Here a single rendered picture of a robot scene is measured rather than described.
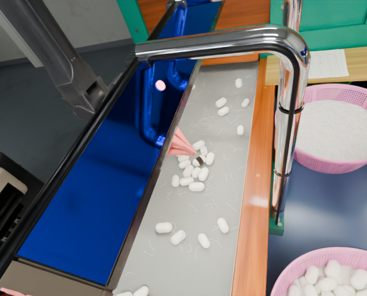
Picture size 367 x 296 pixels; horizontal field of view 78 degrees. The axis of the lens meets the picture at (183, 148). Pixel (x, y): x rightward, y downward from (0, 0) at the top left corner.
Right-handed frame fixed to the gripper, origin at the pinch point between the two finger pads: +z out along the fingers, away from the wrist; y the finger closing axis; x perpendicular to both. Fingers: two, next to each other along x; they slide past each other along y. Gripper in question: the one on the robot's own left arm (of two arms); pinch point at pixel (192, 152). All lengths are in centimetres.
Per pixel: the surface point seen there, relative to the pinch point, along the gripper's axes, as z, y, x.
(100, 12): -120, 242, 148
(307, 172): 29.2, 6.0, -5.6
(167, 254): 3.1, -20.8, 7.7
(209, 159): 5.9, 2.5, 2.8
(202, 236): 7.5, -16.7, 1.8
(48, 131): -93, 80, 183
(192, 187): 3.9, -5.7, 4.5
